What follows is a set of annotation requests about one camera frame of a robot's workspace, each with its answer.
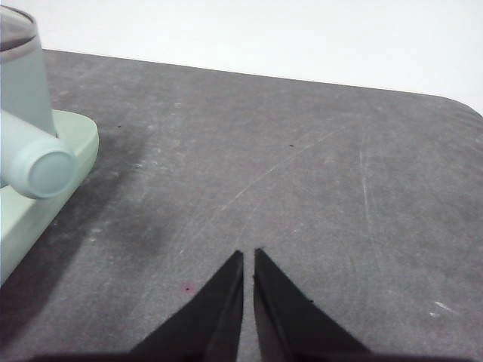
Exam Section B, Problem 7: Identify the green pot with handle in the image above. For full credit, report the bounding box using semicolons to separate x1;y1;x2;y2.
0;22;78;200

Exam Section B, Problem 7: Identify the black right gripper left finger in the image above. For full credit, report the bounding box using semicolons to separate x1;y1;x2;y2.
112;250;245;362

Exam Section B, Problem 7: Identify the green breakfast maker base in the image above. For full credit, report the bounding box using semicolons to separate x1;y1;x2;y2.
0;109;100;287

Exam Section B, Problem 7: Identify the glass lid with green knob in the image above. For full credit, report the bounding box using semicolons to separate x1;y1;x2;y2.
0;5;38;41

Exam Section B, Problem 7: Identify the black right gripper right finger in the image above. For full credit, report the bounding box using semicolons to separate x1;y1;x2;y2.
253;247;378;362

